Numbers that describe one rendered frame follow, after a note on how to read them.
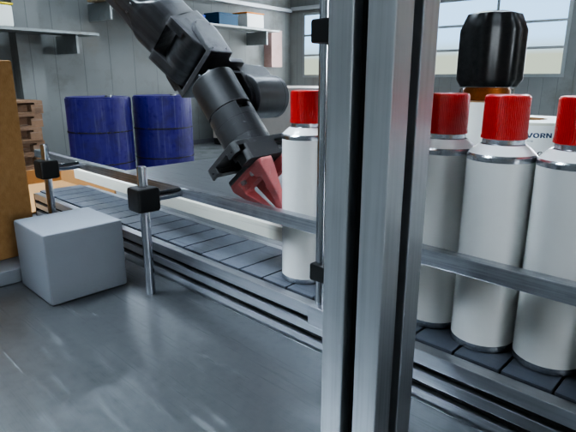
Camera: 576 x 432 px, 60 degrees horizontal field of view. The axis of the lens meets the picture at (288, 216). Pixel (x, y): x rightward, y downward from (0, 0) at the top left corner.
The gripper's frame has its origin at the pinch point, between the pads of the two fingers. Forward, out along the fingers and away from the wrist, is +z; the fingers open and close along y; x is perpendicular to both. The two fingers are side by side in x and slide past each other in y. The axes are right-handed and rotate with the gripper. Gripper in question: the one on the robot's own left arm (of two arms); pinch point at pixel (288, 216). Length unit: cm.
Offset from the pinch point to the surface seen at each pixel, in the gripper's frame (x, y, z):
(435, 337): -12.5, -4.0, 18.1
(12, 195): 27.4, -17.9, -23.2
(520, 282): -22.5, -5.1, 16.6
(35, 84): 486, 211, -402
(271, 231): 6.6, 2.5, -0.6
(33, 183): 81, 6, -53
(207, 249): 12.9, -3.3, -2.7
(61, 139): 549, 240, -359
